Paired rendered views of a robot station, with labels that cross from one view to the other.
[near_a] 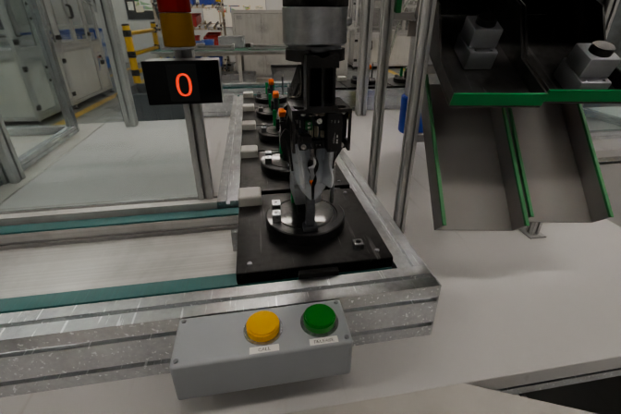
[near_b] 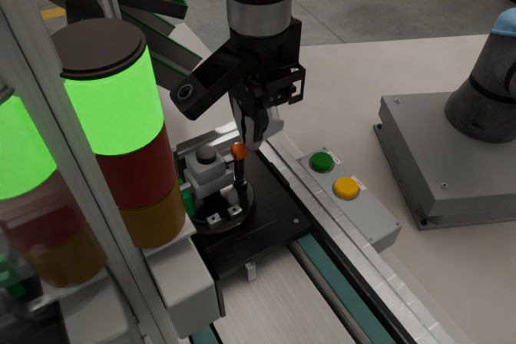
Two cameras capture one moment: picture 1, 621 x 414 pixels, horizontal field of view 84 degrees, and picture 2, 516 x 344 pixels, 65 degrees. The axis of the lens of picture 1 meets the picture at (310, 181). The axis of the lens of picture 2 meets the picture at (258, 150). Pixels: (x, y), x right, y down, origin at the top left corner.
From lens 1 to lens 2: 0.76 m
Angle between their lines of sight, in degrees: 84
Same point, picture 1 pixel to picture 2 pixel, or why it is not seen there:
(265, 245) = (265, 220)
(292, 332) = (337, 173)
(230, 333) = (360, 206)
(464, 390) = (287, 131)
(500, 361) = not seen: hidden behind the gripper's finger
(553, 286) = not seen: hidden behind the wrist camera
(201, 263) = (281, 305)
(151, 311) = (379, 269)
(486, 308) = (217, 120)
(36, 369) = not seen: outside the picture
